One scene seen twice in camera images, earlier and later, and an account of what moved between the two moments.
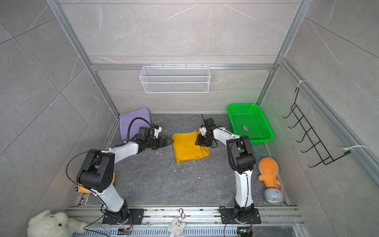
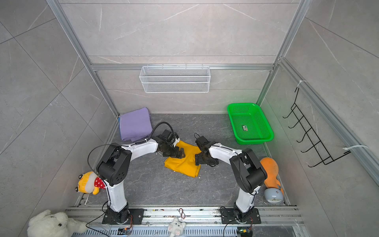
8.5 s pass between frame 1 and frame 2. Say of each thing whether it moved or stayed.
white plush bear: stayed
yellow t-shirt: moved
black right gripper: moved
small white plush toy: stayed
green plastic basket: stayed
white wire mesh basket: stayed
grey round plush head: stayed
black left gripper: moved
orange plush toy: stayed
